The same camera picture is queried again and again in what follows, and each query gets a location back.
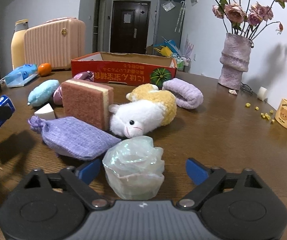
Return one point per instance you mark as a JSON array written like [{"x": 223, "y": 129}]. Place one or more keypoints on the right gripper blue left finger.
[{"x": 88, "y": 171}]

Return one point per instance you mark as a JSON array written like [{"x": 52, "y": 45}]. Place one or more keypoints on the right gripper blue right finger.
[{"x": 196, "y": 171}]

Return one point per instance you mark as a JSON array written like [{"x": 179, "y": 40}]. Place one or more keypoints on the purple knitted pouch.
[{"x": 73, "y": 138}]

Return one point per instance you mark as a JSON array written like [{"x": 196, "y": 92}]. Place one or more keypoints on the iridescent mesh bath puff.
[{"x": 134, "y": 168}]

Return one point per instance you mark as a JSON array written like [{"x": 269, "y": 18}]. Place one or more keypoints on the blue plush toy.
[{"x": 42, "y": 93}]

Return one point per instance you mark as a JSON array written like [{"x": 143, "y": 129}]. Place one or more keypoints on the pink layered sponge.
[{"x": 88, "y": 101}]

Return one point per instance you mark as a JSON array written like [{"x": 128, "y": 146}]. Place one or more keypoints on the white yellow plush toy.
[{"x": 148, "y": 109}]

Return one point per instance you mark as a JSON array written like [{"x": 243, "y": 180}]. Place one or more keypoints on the blue tissue pack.
[{"x": 21, "y": 76}]

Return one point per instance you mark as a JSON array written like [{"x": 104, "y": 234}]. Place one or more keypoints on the white wedge makeup sponge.
[{"x": 46, "y": 112}]

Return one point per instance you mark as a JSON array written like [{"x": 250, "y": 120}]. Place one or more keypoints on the orange fruit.
[{"x": 44, "y": 69}]

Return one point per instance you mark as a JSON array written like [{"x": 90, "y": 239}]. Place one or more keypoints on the yellow thermos jug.
[{"x": 17, "y": 43}]

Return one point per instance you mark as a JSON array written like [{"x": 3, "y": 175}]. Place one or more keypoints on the lilac rolled towel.
[{"x": 187, "y": 95}]

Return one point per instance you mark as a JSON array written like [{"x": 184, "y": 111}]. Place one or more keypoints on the pink ribbed suitcase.
[{"x": 56, "y": 42}]

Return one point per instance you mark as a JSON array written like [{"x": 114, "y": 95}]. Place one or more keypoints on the purple satin bag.
[{"x": 57, "y": 96}]

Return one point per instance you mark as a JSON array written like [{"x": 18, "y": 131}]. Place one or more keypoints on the white small candle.
[{"x": 262, "y": 94}]

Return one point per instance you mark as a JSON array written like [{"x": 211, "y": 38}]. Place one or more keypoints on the metal storage cart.
[{"x": 183, "y": 63}]

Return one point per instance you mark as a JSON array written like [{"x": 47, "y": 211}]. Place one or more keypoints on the red cardboard box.
[{"x": 128, "y": 69}]

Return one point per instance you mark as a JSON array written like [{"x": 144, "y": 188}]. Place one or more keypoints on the purple textured vase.
[{"x": 235, "y": 59}]

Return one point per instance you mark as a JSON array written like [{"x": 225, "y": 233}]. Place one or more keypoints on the grey refrigerator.
[{"x": 167, "y": 22}]

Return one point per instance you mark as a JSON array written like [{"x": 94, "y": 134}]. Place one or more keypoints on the dark entrance door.
[{"x": 129, "y": 27}]

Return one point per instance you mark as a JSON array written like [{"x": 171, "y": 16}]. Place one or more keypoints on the dried pink roses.
[{"x": 244, "y": 22}]

